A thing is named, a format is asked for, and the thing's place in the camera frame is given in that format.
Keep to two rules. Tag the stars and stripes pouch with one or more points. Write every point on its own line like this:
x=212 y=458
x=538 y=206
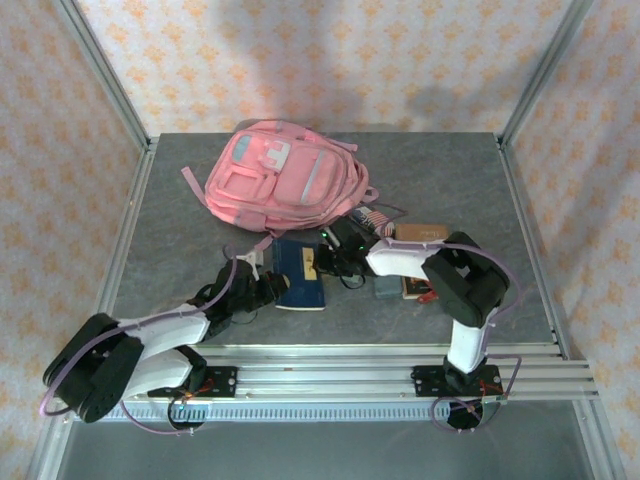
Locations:
x=372 y=217

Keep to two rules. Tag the dark blue book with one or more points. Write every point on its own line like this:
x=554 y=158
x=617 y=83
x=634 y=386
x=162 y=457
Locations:
x=300 y=280

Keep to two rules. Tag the grey-blue pencil case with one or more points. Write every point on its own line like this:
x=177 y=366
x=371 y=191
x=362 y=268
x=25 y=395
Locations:
x=389 y=287

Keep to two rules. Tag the pink school backpack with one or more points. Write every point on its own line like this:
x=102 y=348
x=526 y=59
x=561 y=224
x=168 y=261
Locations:
x=280 y=185

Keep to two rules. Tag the dark brown book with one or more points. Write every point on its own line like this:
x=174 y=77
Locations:
x=412 y=289

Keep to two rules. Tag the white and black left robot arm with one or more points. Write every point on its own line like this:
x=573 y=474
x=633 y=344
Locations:
x=165 y=330

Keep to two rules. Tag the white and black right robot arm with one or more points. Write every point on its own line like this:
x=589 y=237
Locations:
x=400 y=260

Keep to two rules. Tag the black semicircular base cover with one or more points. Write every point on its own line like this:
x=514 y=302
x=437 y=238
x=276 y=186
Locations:
x=470 y=422
x=192 y=425

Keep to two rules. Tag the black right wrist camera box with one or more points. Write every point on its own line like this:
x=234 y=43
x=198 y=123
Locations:
x=332 y=262

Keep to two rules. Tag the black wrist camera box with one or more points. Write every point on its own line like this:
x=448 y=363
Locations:
x=277 y=286
x=332 y=262

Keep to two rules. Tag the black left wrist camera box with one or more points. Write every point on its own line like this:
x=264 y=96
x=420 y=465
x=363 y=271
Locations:
x=277 y=286

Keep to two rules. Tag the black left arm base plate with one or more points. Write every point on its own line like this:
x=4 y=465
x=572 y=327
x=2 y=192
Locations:
x=225 y=382

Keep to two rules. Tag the aluminium mounting rail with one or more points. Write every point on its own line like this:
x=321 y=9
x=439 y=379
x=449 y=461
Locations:
x=325 y=380

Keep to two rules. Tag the aluminium side rail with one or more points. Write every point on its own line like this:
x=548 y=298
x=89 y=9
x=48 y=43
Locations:
x=533 y=250
x=134 y=200

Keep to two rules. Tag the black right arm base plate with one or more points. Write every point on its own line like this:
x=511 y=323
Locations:
x=425 y=382

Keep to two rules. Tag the aluminium corner post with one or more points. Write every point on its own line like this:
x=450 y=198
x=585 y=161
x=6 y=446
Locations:
x=109 y=80
x=541 y=75

